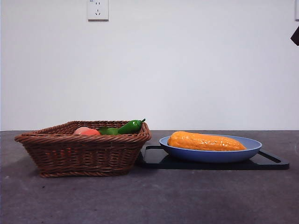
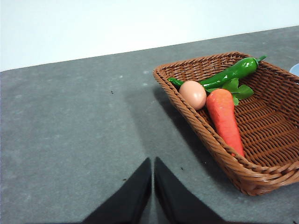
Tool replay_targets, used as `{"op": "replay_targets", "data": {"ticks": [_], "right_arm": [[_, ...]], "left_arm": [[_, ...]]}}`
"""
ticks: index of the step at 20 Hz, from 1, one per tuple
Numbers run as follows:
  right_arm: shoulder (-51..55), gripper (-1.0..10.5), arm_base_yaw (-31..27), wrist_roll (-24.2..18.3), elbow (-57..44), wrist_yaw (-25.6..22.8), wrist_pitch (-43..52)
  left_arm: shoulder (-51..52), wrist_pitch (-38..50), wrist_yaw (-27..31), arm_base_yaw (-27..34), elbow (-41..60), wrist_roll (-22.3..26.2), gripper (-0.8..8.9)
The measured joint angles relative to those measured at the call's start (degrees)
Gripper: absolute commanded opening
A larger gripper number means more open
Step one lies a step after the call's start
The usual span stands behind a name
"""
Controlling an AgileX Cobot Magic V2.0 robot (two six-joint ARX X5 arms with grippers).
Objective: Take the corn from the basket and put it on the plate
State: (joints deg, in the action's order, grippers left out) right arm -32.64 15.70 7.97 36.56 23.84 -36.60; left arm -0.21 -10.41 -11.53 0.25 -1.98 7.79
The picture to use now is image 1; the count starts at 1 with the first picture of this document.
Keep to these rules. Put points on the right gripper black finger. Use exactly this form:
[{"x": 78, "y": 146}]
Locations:
[{"x": 296, "y": 37}]

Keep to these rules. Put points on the orange-yellow corn cob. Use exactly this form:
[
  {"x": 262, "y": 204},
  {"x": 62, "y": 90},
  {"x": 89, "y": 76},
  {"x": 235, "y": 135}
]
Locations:
[{"x": 205, "y": 142}]

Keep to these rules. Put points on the blue round plate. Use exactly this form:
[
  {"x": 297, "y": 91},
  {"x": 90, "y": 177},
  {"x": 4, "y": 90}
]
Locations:
[{"x": 210, "y": 156}]

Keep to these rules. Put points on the brown wicker basket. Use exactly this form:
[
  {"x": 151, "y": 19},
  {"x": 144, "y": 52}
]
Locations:
[{"x": 77, "y": 156}]

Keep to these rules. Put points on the green chili pepper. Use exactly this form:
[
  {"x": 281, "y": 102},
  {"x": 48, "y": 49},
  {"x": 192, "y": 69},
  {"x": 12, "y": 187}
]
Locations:
[{"x": 130, "y": 126}]

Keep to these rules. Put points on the black cutting board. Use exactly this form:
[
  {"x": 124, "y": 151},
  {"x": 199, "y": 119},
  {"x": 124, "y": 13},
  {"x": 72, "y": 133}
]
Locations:
[{"x": 154, "y": 162}]

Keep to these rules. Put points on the orange carrot with green leaves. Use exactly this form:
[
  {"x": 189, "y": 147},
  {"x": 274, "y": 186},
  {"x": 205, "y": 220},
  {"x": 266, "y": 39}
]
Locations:
[{"x": 92, "y": 132}]

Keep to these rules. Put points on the white wall socket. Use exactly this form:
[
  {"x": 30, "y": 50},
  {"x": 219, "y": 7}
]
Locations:
[{"x": 98, "y": 10}]

